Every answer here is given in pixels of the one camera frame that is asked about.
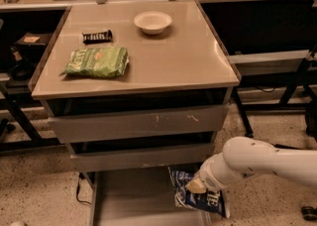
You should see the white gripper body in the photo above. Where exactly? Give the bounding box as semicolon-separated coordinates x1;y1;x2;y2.
198;158;226;191

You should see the grey drawer cabinet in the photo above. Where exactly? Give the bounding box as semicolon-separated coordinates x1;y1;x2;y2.
28;0;241;226

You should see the blue chip bag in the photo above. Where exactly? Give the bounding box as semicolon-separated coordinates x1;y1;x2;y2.
168;167;230;218

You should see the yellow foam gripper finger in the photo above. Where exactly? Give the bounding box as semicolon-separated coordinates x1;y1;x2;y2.
185;175;207;194

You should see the black office chair base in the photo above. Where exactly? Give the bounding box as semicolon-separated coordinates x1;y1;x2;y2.
271;99;317;150

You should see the black candy bar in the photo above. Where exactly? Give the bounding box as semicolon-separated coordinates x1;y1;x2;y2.
82;30;113;45

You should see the grey open bottom drawer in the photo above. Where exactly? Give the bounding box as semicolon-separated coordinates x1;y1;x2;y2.
89;167;211;226

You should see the black caster wheel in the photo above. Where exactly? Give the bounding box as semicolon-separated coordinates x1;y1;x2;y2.
301;206;317;221

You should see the grey middle drawer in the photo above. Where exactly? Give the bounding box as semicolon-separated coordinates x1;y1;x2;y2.
70;143;214;172

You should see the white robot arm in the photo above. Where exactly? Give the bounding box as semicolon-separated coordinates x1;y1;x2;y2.
186;137;317;193

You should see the black cable on floor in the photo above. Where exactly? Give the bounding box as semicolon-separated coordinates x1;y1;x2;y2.
75;171;92;206

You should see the white bowl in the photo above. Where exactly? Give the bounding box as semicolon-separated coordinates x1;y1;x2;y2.
134;11;172;35

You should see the green chip bag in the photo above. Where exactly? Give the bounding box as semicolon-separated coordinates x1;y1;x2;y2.
63;47;128;78

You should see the long grey background desk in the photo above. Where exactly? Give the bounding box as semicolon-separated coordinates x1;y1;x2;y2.
1;0;266;153

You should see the grey top drawer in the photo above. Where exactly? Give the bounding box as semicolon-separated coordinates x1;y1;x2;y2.
49;105;229;143

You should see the black box with label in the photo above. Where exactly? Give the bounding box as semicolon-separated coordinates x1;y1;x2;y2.
14;33;53;51

